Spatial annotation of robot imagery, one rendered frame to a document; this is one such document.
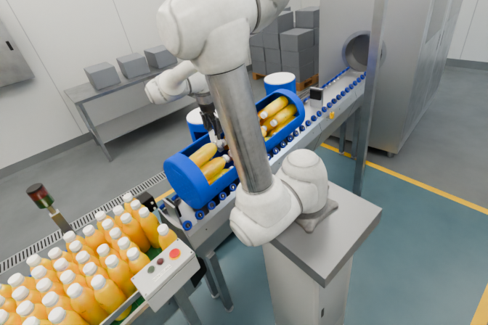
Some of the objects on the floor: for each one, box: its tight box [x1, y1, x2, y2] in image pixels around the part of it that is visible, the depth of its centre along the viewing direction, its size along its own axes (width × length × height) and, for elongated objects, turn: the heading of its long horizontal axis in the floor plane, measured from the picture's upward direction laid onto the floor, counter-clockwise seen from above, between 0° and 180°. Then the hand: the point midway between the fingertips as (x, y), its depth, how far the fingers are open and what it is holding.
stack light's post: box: [49, 209, 78, 235], centre depth 151 cm, size 4×4×110 cm
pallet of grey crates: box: [249, 6, 320, 91], centre depth 481 cm, size 120×80×119 cm
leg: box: [351, 106, 362, 159], centre depth 273 cm, size 6×6×63 cm
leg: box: [203, 258, 219, 299], centre depth 171 cm, size 6×6×63 cm
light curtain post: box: [352, 0, 391, 197], centre depth 197 cm, size 6×6×170 cm
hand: (215, 138), depth 131 cm, fingers closed on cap, 4 cm apart
